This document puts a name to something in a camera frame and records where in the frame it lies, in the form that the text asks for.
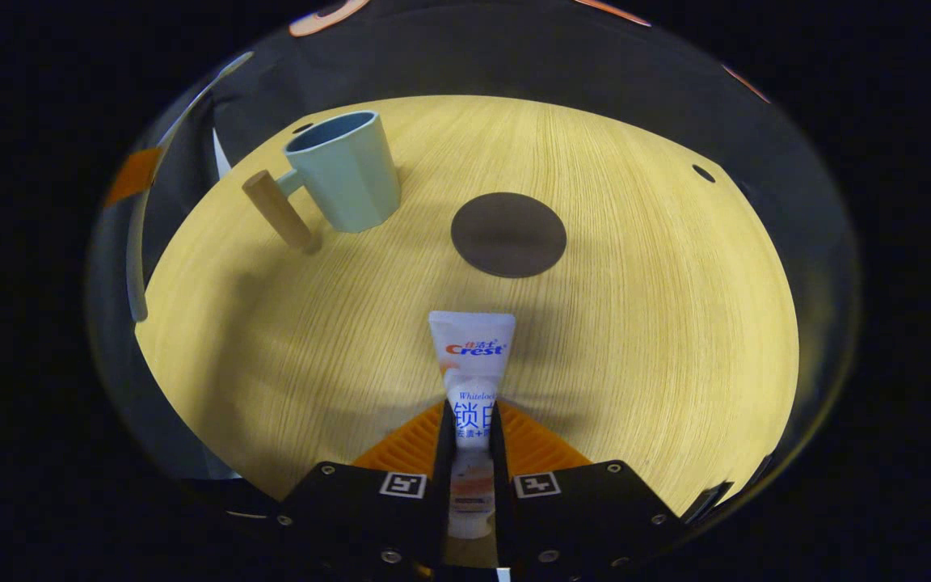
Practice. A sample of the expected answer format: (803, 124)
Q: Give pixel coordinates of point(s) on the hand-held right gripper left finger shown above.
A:
(352, 517)

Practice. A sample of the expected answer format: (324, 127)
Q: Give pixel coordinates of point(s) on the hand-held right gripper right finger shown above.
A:
(595, 517)

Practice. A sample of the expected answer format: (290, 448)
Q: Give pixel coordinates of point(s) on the dark brown round coaster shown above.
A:
(508, 234)

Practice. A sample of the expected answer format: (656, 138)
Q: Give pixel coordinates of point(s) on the white toothpaste tube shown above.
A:
(472, 372)

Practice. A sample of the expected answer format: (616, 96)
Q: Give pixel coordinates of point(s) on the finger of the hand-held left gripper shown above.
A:
(134, 174)

